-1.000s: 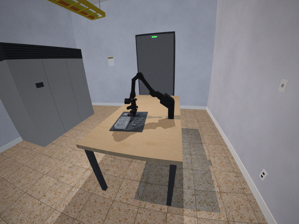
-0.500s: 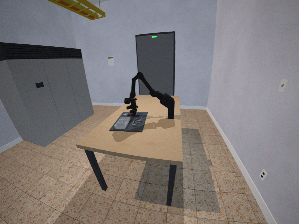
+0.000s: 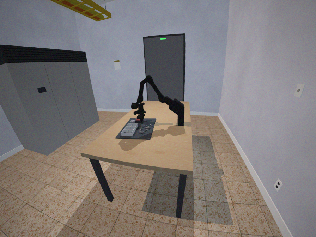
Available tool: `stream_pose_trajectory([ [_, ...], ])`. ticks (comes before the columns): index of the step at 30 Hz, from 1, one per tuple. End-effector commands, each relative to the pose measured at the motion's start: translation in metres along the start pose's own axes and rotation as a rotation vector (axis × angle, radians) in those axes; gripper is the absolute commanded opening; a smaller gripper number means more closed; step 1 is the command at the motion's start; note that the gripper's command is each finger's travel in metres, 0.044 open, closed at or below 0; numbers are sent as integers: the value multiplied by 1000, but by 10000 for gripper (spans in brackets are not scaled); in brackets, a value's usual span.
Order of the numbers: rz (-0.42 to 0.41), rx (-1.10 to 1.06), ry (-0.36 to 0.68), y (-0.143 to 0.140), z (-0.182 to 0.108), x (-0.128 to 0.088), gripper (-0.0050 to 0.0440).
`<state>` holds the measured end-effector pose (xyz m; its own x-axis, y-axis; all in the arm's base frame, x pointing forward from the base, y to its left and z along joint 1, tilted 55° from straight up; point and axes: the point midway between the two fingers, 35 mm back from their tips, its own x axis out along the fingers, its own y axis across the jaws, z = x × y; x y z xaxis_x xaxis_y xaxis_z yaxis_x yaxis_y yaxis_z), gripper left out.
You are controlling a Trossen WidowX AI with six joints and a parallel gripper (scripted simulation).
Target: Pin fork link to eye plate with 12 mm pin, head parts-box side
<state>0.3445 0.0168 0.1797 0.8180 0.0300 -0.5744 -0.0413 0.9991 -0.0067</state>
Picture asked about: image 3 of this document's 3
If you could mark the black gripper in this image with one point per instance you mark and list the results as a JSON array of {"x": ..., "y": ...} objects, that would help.
[{"x": 141, "y": 114}]

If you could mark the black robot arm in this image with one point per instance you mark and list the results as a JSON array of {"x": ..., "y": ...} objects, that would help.
[{"x": 161, "y": 98}]

